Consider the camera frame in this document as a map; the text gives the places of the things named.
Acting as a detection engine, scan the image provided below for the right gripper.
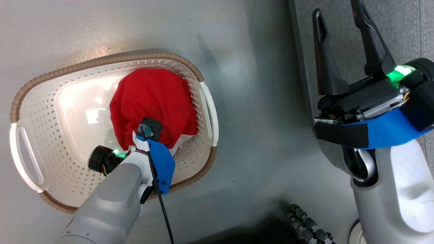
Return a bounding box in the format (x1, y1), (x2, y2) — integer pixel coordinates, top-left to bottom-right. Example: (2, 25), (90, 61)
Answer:
(312, 0), (415, 123)

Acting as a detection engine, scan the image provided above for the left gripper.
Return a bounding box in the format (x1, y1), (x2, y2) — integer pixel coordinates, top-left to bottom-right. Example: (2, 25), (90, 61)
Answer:
(113, 132), (150, 159)

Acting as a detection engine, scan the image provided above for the beige perforated laundry basket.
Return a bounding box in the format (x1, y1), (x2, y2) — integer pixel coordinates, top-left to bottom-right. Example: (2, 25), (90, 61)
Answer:
(9, 52), (219, 215)

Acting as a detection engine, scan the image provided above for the red cloth garment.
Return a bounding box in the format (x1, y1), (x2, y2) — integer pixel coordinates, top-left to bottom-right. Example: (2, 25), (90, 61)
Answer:
(109, 68), (198, 150)

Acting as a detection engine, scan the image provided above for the white cloth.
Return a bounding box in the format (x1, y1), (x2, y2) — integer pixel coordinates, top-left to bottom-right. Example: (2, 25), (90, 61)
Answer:
(169, 133), (192, 156)

